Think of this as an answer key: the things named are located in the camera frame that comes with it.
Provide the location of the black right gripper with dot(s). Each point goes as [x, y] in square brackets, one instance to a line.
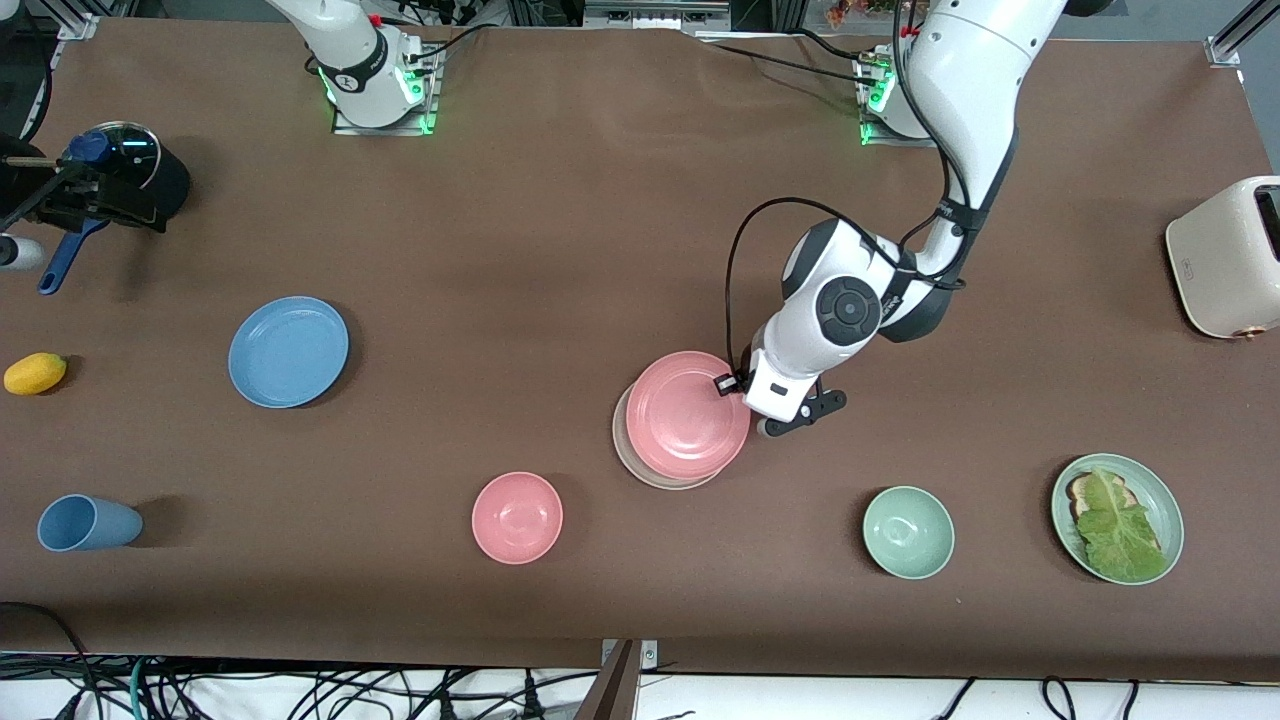
[62, 206]

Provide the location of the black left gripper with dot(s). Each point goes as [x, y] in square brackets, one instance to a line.
[727, 384]

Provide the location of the pink plate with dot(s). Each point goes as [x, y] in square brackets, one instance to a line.
[688, 415]

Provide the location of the blue plate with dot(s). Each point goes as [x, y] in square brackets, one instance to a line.
[288, 352]

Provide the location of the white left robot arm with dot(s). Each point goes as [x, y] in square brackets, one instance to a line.
[970, 80]

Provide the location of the glass lid with blue knob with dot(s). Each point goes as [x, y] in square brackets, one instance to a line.
[138, 150]

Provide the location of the beige plate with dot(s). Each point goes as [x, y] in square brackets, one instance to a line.
[620, 445]

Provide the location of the brown table cover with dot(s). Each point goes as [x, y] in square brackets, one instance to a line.
[600, 250]

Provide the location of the yellow lemon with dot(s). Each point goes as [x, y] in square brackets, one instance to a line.
[35, 374]

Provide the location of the green bowl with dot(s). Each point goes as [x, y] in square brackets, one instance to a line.
[908, 532]

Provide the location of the pink bowl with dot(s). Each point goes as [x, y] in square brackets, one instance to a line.
[517, 518]

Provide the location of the blue cup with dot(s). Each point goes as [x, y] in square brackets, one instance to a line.
[90, 523]

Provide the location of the toasted bread slice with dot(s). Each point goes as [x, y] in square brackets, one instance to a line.
[1079, 490]

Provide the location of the green lettuce leaf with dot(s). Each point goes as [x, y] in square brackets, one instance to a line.
[1120, 540]

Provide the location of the green plate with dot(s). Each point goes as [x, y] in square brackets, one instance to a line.
[1168, 510]

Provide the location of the beige toaster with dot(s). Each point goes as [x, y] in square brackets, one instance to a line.
[1225, 265]

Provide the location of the aluminium frame profile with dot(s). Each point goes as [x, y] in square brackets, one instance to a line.
[78, 22]
[1235, 40]

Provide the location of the metal table bracket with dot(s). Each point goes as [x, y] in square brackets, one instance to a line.
[648, 655]

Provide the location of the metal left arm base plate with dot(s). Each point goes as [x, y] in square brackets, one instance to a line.
[872, 135]

